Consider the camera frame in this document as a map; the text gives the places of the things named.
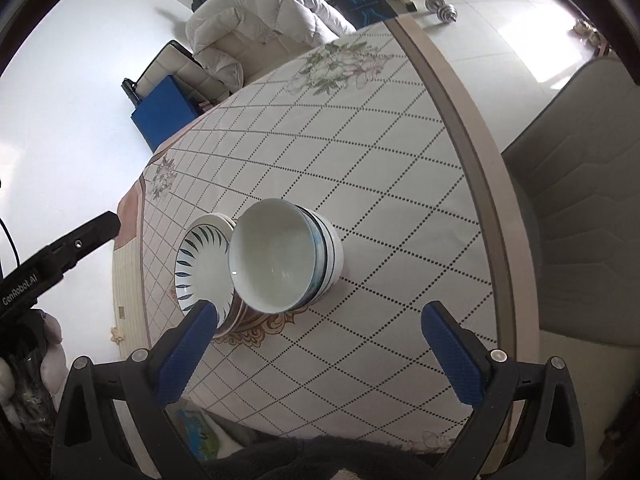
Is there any white plate pink floral print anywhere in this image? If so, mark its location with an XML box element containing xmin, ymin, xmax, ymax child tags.
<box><xmin>187</xmin><ymin>213</ymin><xmax>246</xmax><ymax>337</ymax></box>

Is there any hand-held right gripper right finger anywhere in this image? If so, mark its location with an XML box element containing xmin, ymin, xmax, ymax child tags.
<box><xmin>421</xmin><ymin>301</ymin><xmax>587</xmax><ymax>480</ymax></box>

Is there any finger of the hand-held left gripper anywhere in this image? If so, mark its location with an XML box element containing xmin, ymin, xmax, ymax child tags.
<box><xmin>46</xmin><ymin>211</ymin><xmax>122</xmax><ymax>272</ymax></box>

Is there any white bowl blue pattern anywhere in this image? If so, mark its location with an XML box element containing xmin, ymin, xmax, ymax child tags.
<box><xmin>228</xmin><ymin>198</ymin><xmax>321</xmax><ymax>313</ymax></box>

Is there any cream cushioned chair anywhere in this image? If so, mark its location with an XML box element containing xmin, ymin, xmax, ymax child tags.
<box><xmin>122</xmin><ymin>30</ymin><xmax>281</xmax><ymax>107</ymax></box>

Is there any chrome dumbbell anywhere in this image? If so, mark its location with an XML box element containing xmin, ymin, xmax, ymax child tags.
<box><xmin>425</xmin><ymin>0</ymin><xmax>458</xmax><ymax>23</ymax></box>

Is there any floral dotted grid tablecloth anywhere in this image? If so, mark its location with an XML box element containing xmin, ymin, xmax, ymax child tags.
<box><xmin>111</xmin><ymin>20</ymin><xmax>541</xmax><ymax>456</ymax></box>

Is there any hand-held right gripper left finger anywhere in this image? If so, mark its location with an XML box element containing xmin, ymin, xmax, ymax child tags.
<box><xmin>51</xmin><ymin>300</ymin><xmax>221</xmax><ymax>480</ymax></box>

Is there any person's left hand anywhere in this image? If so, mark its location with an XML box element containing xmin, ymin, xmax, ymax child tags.
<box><xmin>42</xmin><ymin>311</ymin><xmax>69</xmax><ymax>393</ymax></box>

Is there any white plate blue leaf pattern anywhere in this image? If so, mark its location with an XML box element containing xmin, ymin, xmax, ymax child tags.
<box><xmin>175</xmin><ymin>225</ymin><xmax>236</xmax><ymax>322</ymax></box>

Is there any white puffer jacket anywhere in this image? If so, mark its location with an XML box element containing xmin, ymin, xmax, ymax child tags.
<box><xmin>186</xmin><ymin>0</ymin><xmax>357</xmax><ymax>93</ymax></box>

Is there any white bowl black rim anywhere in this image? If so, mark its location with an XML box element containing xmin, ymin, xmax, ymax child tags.
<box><xmin>292</xmin><ymin>205</ymin><xmax>333</xmax><ymax>308</ymax></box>

